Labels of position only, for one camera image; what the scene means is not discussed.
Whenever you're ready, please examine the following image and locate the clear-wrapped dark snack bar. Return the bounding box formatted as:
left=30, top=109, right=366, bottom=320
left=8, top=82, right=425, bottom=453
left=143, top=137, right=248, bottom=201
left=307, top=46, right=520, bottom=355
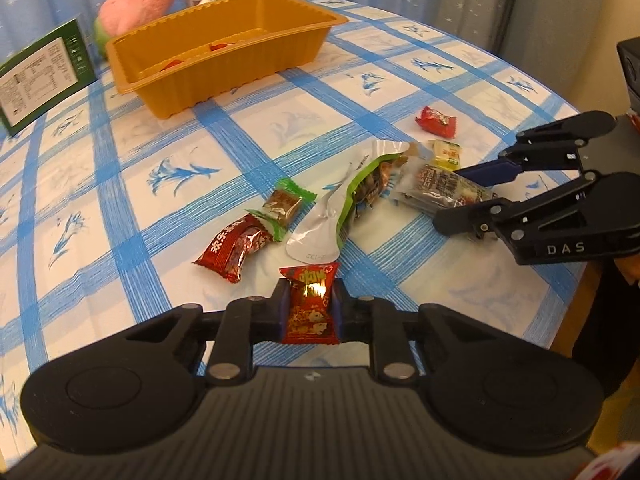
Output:
left=392, top=157, right=493, bottom=218

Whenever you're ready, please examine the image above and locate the small red candy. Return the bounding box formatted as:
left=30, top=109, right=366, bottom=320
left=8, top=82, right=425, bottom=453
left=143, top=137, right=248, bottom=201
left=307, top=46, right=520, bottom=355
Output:
left=414, top=106, right=458, bottom=140

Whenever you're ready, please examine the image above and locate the grey curtain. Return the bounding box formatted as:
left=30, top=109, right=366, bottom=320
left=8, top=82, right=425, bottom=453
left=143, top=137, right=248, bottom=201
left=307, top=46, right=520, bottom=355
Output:
left=502, top=0, right=618, bottom=106

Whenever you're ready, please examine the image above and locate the green printed box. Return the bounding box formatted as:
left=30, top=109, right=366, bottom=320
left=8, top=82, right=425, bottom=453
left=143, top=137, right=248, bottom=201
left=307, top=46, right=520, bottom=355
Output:
left=0, top=18, right=99, bottom=137

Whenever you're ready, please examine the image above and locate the green-wrapped brown candy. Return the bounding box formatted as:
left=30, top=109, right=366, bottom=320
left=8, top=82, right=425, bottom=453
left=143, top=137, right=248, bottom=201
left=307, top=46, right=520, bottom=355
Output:
left=245, top=178, right=318, bottom=243

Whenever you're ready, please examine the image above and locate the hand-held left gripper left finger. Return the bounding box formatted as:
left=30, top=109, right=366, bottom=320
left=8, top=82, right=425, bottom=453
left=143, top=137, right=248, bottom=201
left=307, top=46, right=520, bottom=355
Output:
left=122, top=277, right=292, bottom=385

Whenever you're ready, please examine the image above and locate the red and white cloth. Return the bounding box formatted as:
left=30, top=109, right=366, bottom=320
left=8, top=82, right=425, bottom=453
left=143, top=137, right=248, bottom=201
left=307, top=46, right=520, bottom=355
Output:
left=590, top=442, right=640, bottom=480

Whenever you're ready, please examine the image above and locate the orange-red snack packet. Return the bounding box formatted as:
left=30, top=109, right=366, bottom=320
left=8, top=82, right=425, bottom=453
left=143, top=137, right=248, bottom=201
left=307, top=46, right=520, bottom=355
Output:
left=278, top=261, right=341, bottom=346

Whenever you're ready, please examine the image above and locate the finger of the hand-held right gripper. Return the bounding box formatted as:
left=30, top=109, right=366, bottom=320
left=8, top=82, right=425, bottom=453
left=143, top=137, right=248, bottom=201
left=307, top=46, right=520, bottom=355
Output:
left=433, top=170, right=640, bottom=241
left=452, top=111, right=618, bottom=186

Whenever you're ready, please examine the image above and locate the green and white snack pouch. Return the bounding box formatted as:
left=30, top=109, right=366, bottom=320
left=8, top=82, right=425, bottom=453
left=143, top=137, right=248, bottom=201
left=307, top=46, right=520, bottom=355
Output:
left=285, top=140, right=411, bottom=263

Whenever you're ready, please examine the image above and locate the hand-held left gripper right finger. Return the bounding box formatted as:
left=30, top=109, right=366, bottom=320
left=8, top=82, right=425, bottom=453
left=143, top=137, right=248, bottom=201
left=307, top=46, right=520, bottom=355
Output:
left=331, top=279, right=497, bottom=385

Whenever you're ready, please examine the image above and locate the dark red snack packet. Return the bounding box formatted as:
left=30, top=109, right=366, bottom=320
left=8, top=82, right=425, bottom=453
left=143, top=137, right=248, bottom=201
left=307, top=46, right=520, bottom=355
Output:
left=192, top=212, right=275, bottom=285

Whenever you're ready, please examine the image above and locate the pink plush toy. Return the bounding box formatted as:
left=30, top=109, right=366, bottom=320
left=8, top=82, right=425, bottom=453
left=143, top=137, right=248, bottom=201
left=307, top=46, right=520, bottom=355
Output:
left=94, top=0, right=196, bottom=61

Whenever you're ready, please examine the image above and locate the yellow plastic tray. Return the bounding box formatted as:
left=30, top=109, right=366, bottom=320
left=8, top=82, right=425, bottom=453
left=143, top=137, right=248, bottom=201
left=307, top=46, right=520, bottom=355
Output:
left=105, top=0, right=349, bottom=120

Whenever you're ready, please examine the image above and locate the small yellow candy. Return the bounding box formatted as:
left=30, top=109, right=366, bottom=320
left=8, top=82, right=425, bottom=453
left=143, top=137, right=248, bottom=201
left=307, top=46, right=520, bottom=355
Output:
left=426, top=139, right=463, bottom=170

